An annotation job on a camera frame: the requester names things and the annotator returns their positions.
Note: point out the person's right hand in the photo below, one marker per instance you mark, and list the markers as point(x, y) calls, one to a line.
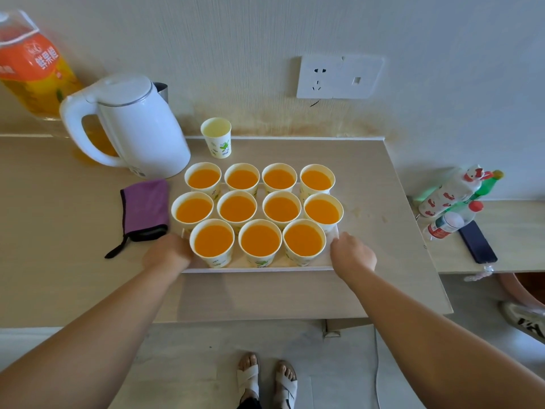
point(354, 257)

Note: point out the person's left hand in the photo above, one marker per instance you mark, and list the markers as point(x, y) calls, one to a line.
point(166, 254)

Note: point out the person's left thumb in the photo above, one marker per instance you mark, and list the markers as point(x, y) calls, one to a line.
point(186, 251)

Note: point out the person's right thumb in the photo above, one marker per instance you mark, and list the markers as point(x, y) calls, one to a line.
point(335, 250)

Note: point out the white rectangular tray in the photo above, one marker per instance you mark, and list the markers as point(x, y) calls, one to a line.
point(255, 264)

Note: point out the person's left forearm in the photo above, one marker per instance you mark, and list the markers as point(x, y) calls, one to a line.
point(89, 340)

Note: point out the person's right forearm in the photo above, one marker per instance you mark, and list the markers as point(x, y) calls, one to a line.
point(430, 345)

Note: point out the purple cleaning cloth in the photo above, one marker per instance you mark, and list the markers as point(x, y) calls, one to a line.
point(144, 208)

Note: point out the group of juice-filled paper cups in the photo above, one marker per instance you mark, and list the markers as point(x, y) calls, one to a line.
point(259, 208)

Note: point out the empty white paper cup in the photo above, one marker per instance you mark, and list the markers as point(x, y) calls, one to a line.
point(218, 142)

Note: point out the small red-label white bottle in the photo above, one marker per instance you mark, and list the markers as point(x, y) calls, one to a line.
point(447, 225)

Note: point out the person's left foot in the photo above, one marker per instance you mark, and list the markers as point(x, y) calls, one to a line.
point(248, 362)

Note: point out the person's foot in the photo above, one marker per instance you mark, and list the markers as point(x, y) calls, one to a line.
point(286, 372)
point(248, 362)

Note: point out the white bottle with red print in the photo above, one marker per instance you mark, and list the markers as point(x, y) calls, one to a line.
point(449, 192)

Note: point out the person's right foot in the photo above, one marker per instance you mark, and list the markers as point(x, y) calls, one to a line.
point(286, 372)

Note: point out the white electric kettle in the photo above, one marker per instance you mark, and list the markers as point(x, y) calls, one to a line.
point(136, 127)

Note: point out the dark blue smartphone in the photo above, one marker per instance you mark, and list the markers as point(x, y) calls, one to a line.
point(477, 242)

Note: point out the green plastic bottle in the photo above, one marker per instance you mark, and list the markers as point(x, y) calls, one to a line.
point(483, 189)

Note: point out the low wooden side table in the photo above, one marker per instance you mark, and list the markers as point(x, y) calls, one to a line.
point(517, 234)

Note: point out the large orange juice bottle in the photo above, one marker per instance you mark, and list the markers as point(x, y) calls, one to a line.
point(36, 76)

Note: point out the table support bracket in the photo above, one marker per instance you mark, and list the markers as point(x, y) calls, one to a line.
point(332, 328)

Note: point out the white wall switch plate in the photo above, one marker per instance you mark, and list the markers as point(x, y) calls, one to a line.
point(360, 78)

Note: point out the white wall socket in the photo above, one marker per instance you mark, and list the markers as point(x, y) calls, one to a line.
point(319, 77)

